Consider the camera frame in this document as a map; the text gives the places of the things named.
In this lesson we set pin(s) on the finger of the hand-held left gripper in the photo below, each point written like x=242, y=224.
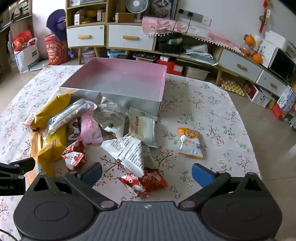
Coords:
x=13, y=177
x=23, y=164

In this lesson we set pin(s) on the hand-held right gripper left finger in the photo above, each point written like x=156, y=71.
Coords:
x=93, y=173

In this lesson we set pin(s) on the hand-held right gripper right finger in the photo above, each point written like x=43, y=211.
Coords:
x=201, y=173

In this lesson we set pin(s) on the orange brown snack packet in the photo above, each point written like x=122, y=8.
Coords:
x=35, y=143

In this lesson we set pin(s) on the red white candy packet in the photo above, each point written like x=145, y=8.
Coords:
x=74, y=155

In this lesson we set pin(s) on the orange white snack packet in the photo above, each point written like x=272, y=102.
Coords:
x=190, y=143

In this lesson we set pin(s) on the red snack packet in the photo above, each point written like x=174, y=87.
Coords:
x=155, y=180
x=130, y=183

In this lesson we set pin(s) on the white nut snack packet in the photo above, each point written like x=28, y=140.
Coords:
x=129, y=150
x=108, y=113

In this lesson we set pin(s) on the pink snack packet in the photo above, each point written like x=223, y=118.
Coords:
x=90, y=129

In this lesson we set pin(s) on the small red white packet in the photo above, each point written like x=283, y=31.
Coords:
x=29, y=119

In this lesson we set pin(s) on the large yellow snack packet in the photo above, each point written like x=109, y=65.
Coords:
x=50, y=109

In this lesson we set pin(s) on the blue white clear snack packet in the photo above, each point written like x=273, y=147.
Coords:
x=67, y=114

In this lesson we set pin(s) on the cream pastry snack packet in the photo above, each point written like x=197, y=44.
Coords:
x=141, y=126

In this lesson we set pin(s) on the pink silver cardboard box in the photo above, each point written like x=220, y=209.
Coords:
x=115, y=76

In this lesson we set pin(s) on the floral tablecloth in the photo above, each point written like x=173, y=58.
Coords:
x=196, y=104

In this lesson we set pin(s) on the yellow egg tray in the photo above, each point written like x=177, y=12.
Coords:
x=232, y=87

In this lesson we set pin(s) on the red printed package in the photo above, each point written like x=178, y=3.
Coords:
x=249, y=91

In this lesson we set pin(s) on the white printed floor box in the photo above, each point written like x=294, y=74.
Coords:
x=261, y=98

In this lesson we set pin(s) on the white round pad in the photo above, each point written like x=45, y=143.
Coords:
x=35, y=67

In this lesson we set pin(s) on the long wooden media stand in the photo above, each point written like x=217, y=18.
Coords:
x=218, y=77

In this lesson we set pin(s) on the red floor box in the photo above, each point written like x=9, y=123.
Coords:
x=278, y=111

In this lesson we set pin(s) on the white shopping bag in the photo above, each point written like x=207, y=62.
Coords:
x=23, y=60

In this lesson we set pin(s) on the red cardboard box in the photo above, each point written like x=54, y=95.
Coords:
x=175, y=68

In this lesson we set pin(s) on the white drawer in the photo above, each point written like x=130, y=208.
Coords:
x=76, y=31
x=231, y=62
x=266, y=81
x=115, y=41

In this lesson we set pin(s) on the blue white carton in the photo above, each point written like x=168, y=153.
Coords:
x=286, y=97

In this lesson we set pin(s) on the red patterned bag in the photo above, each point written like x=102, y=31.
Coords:
x=54, y=53

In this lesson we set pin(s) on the small clear storage bin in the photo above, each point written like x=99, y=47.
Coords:
x=89, y=56

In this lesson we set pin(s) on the pile of plastic bags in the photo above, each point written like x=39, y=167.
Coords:
x=198, y=55

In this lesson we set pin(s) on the blue storage bin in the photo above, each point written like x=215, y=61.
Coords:
x=115, y=54

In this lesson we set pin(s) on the red gift bag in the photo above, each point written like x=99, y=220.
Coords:
x=22, y=38

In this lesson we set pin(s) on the black lidded storage bin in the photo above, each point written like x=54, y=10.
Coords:
x=145, y=56

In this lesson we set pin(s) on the orange fruit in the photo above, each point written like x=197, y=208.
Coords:
x=257, y=58
x=249, y=40

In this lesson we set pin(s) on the black basket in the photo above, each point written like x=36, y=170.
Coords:
x=168, y=47

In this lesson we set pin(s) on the low wooden drawer cabinet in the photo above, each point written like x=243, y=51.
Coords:
x=156, y=44

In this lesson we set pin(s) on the white blue printed box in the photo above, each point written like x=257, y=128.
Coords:
x=263, y=51

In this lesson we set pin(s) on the wooden bookshelf desk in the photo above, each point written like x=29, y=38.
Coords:
x=20, y=25

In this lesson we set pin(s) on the purple plush toy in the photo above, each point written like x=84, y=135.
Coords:
x=55, y=20

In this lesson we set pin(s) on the tall wooden shelf cabinet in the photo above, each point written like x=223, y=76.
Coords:
x=71, y=17

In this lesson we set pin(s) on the pink floral cloth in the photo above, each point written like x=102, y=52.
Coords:
x=159, y=24

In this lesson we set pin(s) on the white foam box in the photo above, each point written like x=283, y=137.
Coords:
x=277, y=38

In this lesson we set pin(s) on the brown cardboard box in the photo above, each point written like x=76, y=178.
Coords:
x=124, y=18

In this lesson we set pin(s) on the small orange white box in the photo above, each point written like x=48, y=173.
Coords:
x=100, y=15

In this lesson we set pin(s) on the yellow shelf packages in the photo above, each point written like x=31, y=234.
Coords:
x=90, y=14

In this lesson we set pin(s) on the white shelf box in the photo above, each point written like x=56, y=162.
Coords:
x=74, y=2

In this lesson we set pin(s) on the framed cat picture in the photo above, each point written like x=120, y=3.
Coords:
x=161, y=7

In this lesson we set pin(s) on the stack of papers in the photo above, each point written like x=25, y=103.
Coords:
x=92, y=1

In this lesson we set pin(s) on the white desk fan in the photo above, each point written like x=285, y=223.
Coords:
x=136, y=4

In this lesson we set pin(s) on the white wall socket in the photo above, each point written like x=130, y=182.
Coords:
x=206, y=21

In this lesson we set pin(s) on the grey wall socket strip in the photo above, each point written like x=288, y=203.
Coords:
x=197, y=16

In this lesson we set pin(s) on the red wall ornament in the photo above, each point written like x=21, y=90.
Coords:
x=262, y=25

